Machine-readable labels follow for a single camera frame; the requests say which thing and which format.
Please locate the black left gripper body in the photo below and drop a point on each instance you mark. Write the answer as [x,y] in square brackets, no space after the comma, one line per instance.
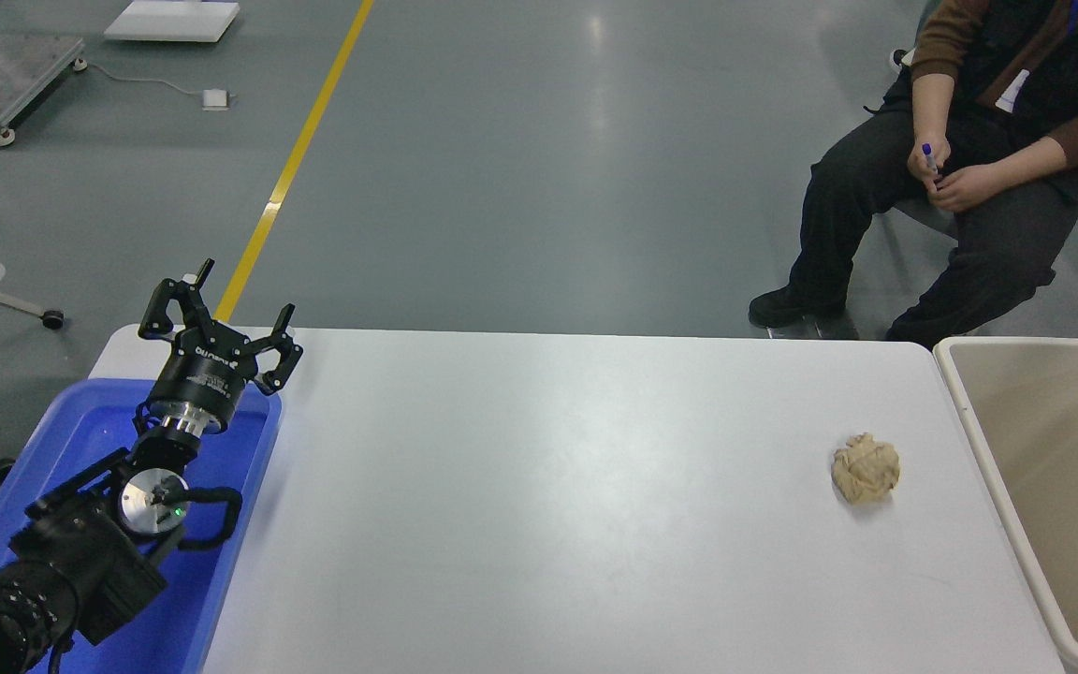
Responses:
[205,370]

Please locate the blue and white pen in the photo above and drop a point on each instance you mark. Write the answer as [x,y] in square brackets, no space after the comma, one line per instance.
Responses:
[929,154]

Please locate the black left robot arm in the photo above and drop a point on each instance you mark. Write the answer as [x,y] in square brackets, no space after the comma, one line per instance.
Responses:
[80,562]

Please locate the crumpled tan paper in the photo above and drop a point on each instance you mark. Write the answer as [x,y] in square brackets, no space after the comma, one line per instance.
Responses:
[866,470]

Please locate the person's right hand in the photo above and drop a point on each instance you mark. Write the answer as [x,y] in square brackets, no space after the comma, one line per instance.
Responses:
[927,164]

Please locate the person's left hand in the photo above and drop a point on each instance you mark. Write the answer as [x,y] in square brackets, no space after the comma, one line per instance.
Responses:
[969,185]

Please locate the blue plastic tray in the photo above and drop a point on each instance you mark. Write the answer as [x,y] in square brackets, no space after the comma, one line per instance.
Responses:
[90,431]

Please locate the small white floor box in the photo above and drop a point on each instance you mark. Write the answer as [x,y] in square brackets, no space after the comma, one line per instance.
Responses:
[215,98]

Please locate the white flat floor platform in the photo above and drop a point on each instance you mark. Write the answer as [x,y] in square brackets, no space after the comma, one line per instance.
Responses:
[171,21]

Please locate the large pale bin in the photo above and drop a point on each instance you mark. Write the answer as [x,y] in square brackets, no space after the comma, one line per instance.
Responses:
[1054,449]

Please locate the person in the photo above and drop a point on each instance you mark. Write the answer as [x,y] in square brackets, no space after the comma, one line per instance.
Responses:
[1016,56]

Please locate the metal frame cart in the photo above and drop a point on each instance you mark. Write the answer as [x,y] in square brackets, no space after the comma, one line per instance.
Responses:
[34,65]

